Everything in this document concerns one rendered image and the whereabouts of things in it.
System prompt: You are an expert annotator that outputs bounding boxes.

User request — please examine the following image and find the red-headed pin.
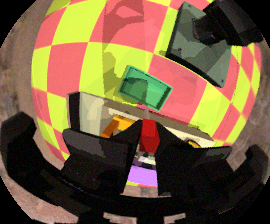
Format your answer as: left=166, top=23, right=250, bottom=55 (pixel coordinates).
left=139, top=108, right=160, bottom=153

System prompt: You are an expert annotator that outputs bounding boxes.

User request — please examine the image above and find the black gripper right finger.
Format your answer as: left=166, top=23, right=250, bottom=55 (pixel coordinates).
left=154, top=123, right=232, bottom=197

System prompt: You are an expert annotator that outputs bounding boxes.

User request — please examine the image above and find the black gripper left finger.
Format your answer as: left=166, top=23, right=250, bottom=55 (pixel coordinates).
left=62, top=119, right=143, bottom=194

